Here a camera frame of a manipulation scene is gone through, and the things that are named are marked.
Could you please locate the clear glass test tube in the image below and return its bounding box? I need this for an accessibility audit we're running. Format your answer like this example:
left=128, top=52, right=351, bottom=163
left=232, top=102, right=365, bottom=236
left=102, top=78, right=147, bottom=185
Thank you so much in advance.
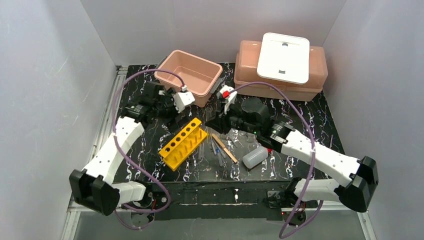
left=205, top=107, right=214, bottom=122

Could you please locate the yellow test tube rack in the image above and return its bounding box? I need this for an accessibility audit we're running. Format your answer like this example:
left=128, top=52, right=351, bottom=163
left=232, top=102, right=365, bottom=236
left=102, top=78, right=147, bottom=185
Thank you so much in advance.
left=158, top=117, right=208, bottom=172

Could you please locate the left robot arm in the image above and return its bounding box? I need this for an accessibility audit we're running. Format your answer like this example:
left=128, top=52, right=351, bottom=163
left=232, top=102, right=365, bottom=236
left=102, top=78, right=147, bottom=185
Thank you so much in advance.
left=69, top=82, right=195, bottom=216

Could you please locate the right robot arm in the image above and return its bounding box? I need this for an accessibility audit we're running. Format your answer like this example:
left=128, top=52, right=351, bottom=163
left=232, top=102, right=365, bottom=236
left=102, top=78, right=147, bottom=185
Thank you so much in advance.
left=205, top=97, right=379, bottom=213

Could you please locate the white squeeze bottle red cap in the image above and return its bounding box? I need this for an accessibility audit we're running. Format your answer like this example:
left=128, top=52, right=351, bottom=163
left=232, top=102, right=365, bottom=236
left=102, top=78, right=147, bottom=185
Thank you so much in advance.
left=242, top=146, right=272, bottom=169

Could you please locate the open pink plastic bin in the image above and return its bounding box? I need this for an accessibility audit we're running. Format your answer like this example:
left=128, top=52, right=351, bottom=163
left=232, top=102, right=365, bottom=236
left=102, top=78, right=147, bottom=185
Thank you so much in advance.
left=154, top=50, right=223, bottom=108

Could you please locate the wooden stick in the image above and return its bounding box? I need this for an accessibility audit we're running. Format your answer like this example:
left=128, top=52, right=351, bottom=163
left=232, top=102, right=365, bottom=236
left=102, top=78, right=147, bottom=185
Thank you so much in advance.
left=211, top=133, right=238, bottom=164

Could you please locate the blue capped plastic pipette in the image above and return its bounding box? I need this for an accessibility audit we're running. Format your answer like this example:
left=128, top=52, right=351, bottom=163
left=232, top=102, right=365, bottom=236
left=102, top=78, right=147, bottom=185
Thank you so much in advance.
left=211, top=139, right=224, bottom=167

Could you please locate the large pink lidded box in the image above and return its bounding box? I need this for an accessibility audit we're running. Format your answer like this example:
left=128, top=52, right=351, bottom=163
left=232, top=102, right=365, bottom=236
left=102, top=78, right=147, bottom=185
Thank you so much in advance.
left=233, top=40, right=329, bottom=102

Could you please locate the white rectangular lid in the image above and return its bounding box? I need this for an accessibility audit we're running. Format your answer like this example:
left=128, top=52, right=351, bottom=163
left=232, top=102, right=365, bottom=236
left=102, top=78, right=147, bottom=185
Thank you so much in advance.
left=256, top=32, right=310, bottom=85

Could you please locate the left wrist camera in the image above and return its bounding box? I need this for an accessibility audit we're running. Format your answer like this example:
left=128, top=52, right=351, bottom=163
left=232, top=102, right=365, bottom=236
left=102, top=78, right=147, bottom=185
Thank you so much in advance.
left=173, top=85, right=195, bottom=114

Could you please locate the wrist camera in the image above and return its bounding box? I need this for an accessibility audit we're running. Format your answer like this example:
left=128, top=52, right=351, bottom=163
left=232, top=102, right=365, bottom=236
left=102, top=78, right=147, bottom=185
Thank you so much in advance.
left=173, top=85, right=195, bottom=114
left=219, top=85, right=238, bottom=115

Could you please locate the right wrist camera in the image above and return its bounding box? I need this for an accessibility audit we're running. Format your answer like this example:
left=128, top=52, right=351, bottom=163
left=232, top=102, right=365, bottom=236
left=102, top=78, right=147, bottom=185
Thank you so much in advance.
left=219, top=85, right=238, bottom=115

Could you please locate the aluminium frame rail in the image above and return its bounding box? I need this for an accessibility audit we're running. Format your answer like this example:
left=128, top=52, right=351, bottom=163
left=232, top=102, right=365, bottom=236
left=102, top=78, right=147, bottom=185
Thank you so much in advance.
left=60, top=65, right=128, bottom=240

